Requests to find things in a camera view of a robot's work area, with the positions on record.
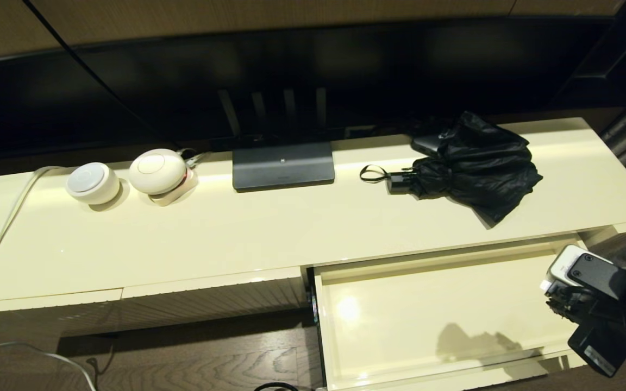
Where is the large white round device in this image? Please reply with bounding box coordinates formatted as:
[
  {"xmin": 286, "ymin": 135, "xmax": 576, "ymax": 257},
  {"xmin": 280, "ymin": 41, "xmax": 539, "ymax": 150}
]
[{"xmin": 128, "ymin": 149, "xmax": 189, "ymax": 196}]

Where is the cream drawer with black handle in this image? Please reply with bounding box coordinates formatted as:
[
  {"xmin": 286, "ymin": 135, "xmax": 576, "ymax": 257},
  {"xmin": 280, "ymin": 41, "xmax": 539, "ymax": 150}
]
[{"xmin": 308, "ymin": 234, "xmax": 618, "ymax": 391}]

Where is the black umbrella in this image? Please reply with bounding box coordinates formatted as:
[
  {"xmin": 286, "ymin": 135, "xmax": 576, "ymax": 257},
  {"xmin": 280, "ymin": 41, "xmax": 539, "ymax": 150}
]
[{"xmin": 359, "ymin": 111, "xmax": 543, "ymax": 224}]

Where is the small white round speaker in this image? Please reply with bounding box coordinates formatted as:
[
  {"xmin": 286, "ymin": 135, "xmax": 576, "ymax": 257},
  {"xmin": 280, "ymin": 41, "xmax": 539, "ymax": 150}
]
[{"xmin": 65, "ymin": 162, "xmax": 121, "ymax": 206}]

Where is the white floor cable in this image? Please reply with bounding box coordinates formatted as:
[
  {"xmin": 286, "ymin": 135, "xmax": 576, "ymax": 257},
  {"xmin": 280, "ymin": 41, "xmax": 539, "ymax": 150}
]
[{"xmin": 0, "ymin": 341, "xmax": 99, "ymax": 391}]

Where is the small black set-top box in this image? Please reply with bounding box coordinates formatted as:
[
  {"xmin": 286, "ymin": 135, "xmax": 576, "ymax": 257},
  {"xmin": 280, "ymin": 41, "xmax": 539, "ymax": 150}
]
[{"xmin": 411, "ymin": 135, "xmax": 447, "ymax": 158}]

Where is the grey thin cable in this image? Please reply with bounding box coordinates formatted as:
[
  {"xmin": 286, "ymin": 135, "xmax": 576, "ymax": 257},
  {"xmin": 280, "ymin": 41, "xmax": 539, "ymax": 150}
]
[{"xmin": 180, "ymin": 148, "xmax": 213, "ymax": 169}]

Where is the dark grey antenna router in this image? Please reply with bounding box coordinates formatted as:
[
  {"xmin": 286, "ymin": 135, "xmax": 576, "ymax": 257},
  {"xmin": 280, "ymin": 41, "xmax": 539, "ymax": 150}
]
[{"xmin": 218, "ymin": 89, "xmax": 336, "ymax": 192}]

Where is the black flat television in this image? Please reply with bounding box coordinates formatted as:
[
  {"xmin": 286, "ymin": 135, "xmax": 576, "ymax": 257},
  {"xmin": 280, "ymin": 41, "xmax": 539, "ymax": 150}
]
[{"xmin": 0, "ymin": 19, "xmax": 618, "ymax": 163}]

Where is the white power cable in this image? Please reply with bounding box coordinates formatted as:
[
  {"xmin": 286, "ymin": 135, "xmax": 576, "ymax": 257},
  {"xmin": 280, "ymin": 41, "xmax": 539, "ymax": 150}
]
[{"xmin": 0, "ymin": 166, "xmax": 69, "ymax": 302}]

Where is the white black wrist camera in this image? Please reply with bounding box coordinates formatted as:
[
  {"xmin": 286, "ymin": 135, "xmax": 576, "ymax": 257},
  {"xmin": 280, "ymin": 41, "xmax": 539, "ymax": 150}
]
[{"xmin": 540, "ymin": 244, "xmax": 626, "ymax": 300}]

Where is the thin black hanging cable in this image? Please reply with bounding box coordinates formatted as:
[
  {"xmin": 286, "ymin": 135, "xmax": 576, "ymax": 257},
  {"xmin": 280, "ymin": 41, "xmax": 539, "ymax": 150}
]
[{"xmin": 22, "ymin": 0, "xmax": 170, "ymax": 143}]

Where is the beige device base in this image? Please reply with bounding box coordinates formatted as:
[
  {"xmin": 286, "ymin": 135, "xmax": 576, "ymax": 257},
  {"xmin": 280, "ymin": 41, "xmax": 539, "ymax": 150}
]
[{"xmin": 149, "ymin": 169, "xmax": 201, "ymax": 207}]

